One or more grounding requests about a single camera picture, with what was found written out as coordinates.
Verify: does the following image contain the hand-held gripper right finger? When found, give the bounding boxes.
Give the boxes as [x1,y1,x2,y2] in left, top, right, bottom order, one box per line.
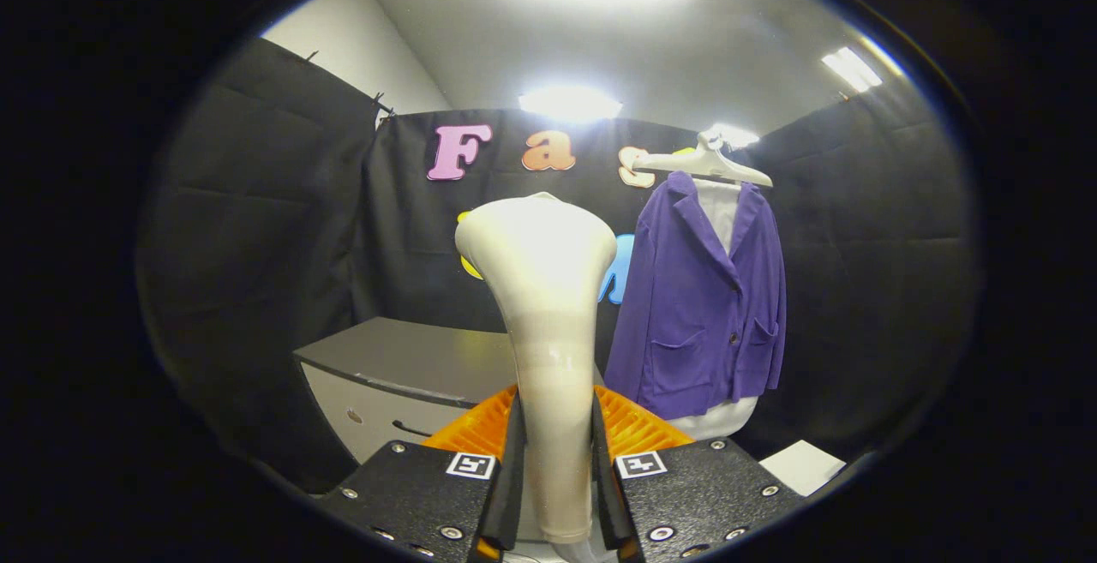
[591,385,806,563]

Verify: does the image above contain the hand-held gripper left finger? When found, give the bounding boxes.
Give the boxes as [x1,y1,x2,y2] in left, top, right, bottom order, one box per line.
[317,385,525,563]

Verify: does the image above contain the purple jacket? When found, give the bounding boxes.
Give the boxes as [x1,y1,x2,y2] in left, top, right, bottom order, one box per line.
[604,171,788,421]

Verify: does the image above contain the white garment steamer handle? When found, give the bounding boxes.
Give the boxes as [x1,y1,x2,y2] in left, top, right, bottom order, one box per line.
[454,192,618,545]

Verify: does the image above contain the white shirt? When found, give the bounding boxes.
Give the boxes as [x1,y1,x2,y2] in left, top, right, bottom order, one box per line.
[668,177,760,441]

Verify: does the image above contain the white clothes hanger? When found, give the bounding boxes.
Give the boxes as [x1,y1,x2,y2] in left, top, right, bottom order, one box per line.
[632,133,773,189]

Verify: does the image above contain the white flat box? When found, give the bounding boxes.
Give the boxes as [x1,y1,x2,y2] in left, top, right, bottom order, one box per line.
[759,440,848,496]

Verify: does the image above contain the grey cabinet with dark top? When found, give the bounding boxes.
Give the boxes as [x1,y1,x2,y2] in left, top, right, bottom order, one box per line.
[293,316,605,466]

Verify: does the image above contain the black backdrop cloth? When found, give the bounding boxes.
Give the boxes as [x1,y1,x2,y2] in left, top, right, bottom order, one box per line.
[137,36,982,495]

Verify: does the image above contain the long ceiling light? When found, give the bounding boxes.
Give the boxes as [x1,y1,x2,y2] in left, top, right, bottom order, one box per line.
[519,86,624,123]

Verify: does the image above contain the double strip ceiling light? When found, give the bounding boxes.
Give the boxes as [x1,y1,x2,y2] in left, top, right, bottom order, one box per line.
[821,46,884,93]

